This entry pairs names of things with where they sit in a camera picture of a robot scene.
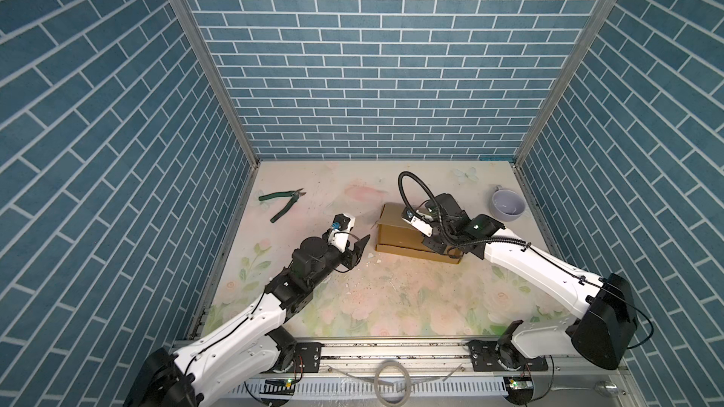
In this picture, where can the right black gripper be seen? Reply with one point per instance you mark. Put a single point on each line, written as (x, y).
(430, 243)

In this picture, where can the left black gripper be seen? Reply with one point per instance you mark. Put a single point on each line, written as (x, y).
(352, 258)

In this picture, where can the brown cardboard box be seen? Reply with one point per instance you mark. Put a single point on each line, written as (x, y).
(394, 236)

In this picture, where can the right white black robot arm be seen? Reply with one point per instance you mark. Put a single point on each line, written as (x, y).
(600, 316)

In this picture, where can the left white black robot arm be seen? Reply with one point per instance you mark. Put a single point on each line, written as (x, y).
(253, 342)

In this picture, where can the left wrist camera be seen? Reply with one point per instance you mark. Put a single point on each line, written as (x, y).
(341, 229)

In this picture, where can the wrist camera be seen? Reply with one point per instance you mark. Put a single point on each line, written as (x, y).
(341, 229)
(421, 223)

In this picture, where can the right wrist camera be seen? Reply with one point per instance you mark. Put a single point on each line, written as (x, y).
(421, 223)

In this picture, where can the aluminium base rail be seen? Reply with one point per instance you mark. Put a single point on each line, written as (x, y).
(427, 372)

